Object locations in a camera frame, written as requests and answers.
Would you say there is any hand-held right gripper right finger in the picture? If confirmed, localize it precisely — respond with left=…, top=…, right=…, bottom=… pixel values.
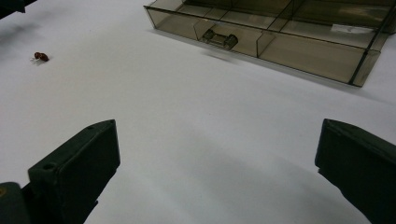
left=314, top=118, right=396, bottom=224

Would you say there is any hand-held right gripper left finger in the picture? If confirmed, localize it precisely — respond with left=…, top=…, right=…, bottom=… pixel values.
left=21, top=119, right=121, bottom=224

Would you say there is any small red earring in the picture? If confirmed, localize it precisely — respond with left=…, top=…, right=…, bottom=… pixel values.
left=33, top=51, right=50, bottom=63

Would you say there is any smoky transparent plastic drawer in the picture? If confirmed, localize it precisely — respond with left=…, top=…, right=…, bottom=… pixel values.
left=143, top=0, right=396, bottom=88

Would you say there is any white paper label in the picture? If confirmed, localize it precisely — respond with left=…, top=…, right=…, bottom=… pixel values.
left=330, top=23, right=375, bottom=35

